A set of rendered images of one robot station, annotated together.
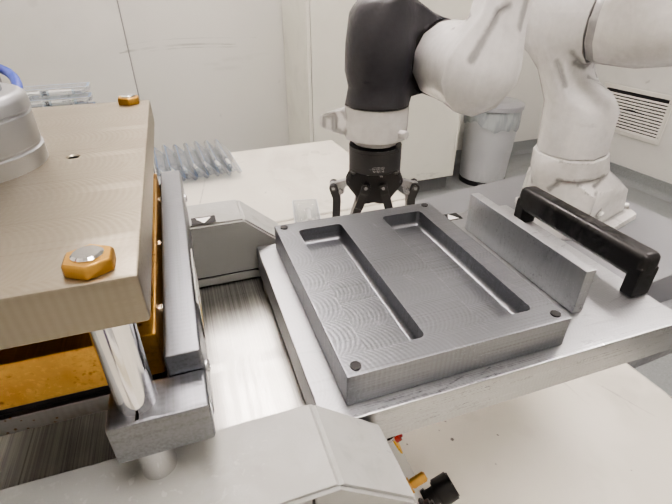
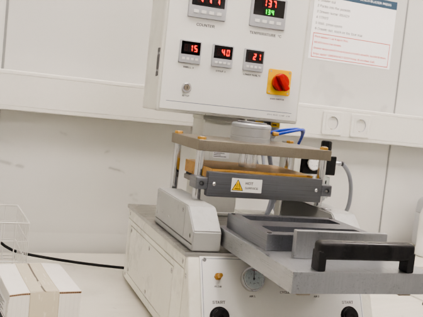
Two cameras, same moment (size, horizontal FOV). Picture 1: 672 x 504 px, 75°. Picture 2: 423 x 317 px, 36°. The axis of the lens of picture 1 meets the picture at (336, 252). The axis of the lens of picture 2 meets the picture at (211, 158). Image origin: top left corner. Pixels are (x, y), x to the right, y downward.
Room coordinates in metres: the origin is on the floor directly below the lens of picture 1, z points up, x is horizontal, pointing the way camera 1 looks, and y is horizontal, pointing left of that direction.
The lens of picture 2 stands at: (0.14, -1.10, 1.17)
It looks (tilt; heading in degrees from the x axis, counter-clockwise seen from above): 4 degrees down; 90
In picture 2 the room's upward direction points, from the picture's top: 6 degrees clockwise
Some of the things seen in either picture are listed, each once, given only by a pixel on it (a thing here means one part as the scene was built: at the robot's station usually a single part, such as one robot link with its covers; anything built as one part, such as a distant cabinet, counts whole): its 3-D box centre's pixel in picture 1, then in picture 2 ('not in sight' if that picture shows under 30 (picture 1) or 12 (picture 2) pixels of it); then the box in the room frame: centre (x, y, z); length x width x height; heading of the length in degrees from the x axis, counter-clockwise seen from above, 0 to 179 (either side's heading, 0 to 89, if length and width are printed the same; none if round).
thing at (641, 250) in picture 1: (576, 233); (364, 256); (0.36, -0.23, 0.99); 0.15 x 0.02 x 0.04; 19
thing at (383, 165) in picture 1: (374, 172); not in sight; (0.62, -0.06, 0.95); 0.08 x 0.08 x 0.09
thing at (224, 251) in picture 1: (167, 250); (321, 223); (0.37, 0.17, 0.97); 0.26 x 0.05 x 0.07; 109
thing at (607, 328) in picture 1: (446, 277); (315, 246); (0.32, -0.10, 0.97); 0.30 x 0.22 x 0.08; 109
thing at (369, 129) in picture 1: (362, 119); not in sight; (0.64, -0.04, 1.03); 0.13 x 0.12 x 0.05; 179
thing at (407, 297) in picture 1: (398, 276); (301, 232); (0.30, -0.05, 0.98); 0.20 x 0.17 x 0.03; 19
